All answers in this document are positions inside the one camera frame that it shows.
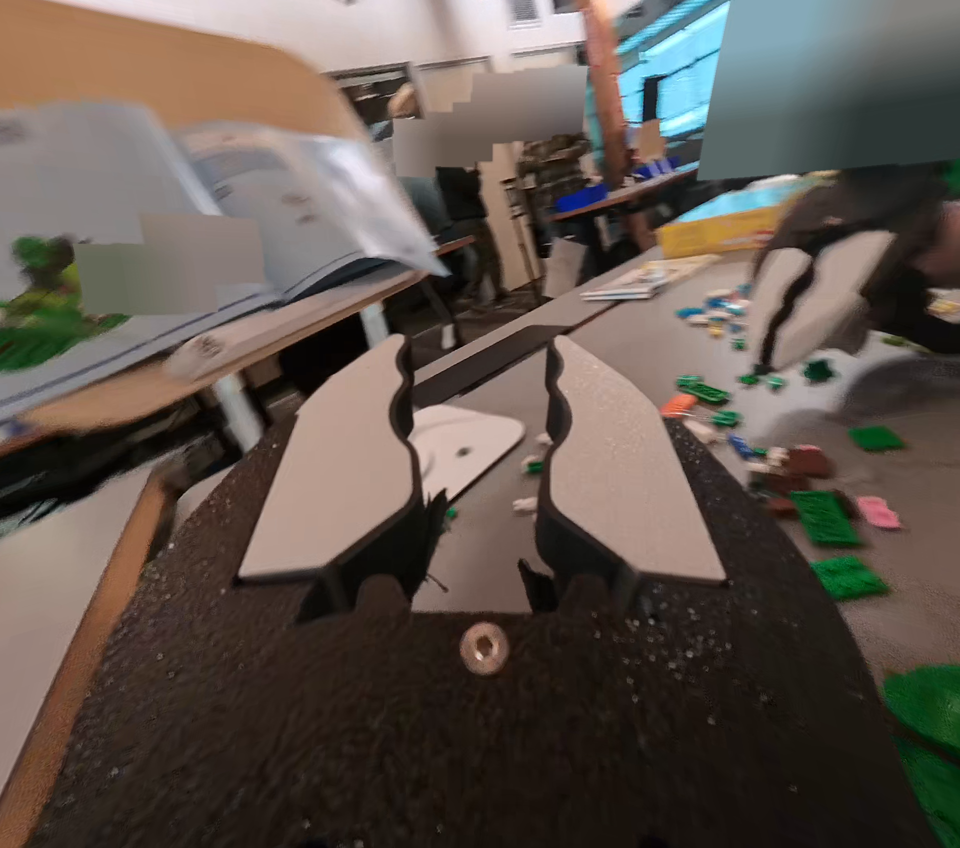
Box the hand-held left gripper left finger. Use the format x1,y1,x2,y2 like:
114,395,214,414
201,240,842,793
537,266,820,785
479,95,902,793
236,333,425,590

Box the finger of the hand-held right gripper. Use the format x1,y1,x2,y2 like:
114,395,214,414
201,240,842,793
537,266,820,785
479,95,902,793
748,248,816,371
771,231,895,371

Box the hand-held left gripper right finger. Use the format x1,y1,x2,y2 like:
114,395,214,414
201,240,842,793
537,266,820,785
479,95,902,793
534,336,729,592

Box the pile of lego pieces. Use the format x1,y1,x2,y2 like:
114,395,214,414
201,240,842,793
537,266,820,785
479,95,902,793
660,353,912,602

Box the lego instruction booklet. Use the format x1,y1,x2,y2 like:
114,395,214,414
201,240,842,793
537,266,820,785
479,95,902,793
0,100,451,418

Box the pile of blue white bricks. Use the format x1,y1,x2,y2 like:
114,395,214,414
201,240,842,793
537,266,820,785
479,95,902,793
675,283,755,341

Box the yellow and blue cardboard box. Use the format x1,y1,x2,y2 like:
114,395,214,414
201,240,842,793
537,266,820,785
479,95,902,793
656,187,805,258

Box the thin paper booklet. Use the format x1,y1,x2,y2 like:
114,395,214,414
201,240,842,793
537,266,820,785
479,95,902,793
581,253,723,302

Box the white paper bag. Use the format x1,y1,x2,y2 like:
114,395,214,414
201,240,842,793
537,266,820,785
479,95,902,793
543,237,588,299

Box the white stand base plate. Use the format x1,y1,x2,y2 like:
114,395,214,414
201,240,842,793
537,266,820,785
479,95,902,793
408,404,528,502

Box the reddish wooden post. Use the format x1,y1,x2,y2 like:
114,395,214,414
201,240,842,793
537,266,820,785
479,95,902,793
564,0,630,183

